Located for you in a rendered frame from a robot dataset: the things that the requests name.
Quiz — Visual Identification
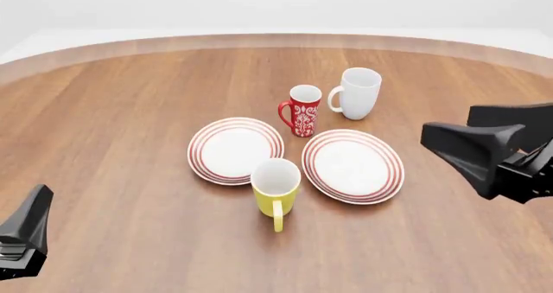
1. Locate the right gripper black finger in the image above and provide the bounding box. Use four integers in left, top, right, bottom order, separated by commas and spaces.
466, 101, 553, 154
420, 121, 527, 201

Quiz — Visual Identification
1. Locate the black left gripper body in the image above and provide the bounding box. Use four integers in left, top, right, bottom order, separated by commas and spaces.
0, 236, 48, 279

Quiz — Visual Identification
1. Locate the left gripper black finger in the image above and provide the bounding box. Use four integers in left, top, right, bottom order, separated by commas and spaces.
0, 183, 54, 252

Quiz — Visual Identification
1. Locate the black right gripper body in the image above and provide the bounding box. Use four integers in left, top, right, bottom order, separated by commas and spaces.
495, 143, 553, 206

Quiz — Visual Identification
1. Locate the white plate with red rings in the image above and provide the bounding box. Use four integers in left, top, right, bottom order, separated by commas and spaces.
301, 128, 406, 206
187, 117, 286, 187

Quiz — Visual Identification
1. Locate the plain white mug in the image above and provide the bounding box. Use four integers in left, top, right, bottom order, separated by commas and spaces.
327, 67, 383, 122

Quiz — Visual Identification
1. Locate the red mug with white pattern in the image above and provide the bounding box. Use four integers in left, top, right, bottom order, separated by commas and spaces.
277, 84, 323, 137

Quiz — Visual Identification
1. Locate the yellow and white mug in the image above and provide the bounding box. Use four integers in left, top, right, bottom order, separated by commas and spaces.
250, 157, 302, 233

